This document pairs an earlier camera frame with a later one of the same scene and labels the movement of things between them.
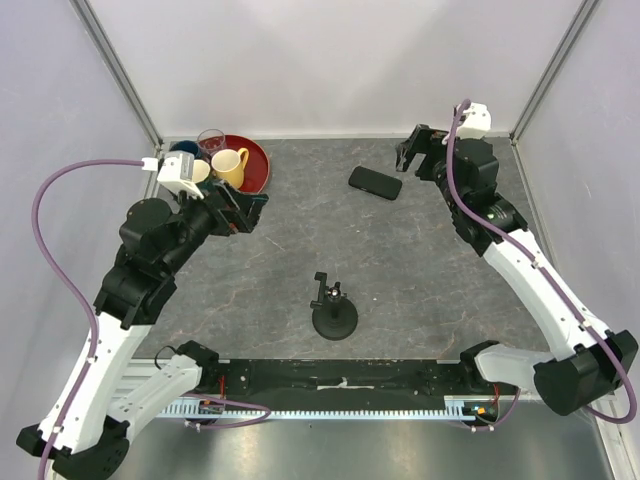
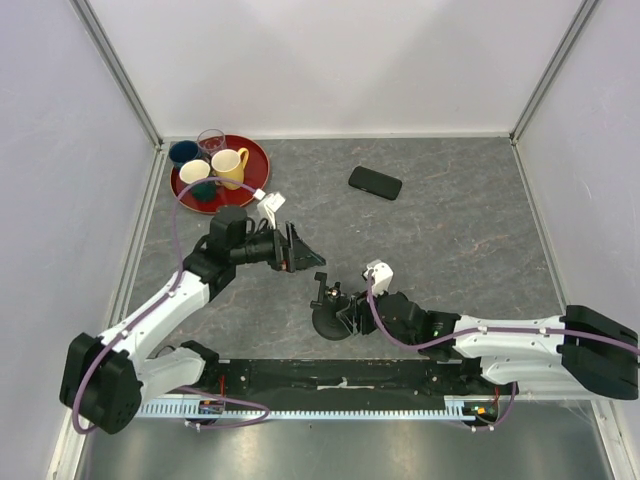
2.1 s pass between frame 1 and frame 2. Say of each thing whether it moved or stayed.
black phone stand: stayed
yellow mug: stayed
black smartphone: stayed
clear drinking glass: stayed
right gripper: moved
